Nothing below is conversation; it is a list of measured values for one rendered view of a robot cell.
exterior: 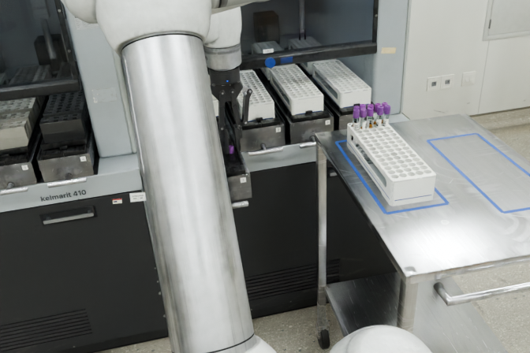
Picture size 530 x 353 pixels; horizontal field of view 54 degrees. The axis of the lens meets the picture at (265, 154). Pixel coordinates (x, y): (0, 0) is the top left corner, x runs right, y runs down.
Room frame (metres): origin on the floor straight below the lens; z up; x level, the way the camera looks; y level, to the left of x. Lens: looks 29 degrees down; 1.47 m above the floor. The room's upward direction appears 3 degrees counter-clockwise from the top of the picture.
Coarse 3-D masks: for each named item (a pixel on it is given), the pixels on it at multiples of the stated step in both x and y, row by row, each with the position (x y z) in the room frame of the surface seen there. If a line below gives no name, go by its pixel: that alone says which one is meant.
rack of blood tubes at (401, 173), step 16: (352, 128) 1.18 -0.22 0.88; (368, 128) 1.18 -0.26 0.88; (384, 128) 1.18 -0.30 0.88; (352, 144) 1.17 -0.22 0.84; (368, 144) 1.10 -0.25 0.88; (384, 144) 1.10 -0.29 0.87; (400, 144) 1.09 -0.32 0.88; (368, 160) 1.11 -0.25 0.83; (384, 160) 1.02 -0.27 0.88; (400, 160) 1.01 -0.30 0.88; (416, 160) 1.02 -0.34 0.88; (384, 176) 0.96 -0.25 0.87; (400, 176) 0.94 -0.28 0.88; (416, 176) 0.94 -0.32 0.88; (432, 176) 0.94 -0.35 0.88; (400, 192) 0.92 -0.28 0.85; (416, 192) 0.93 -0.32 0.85; (432, 192) 0.94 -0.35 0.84
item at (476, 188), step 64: (448, 128) 1.27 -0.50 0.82; (320, 192) 1.27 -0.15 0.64; (448, 192) 0.96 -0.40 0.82; (512, 192) 0.95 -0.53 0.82; (320, 256) 1.27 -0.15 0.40; (448, 256) 0.75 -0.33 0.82; (512, 256) 0.74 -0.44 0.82; (320, 320) 1.27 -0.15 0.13; (384, 320) 1.11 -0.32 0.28; (448, 320) 1.10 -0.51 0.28
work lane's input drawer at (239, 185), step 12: (216, 120) 1.44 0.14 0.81; (228, 132) 1.34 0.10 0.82; (228, 156) 1.22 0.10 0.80; (240, 156) 1.21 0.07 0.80; (228, 168) 1.13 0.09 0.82; (240, 168) 1.13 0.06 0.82; (228, 180) 1.11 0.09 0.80; (240, 180) 1.11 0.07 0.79; (240, 192) 1.11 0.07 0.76; (240, 204) 1.07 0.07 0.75
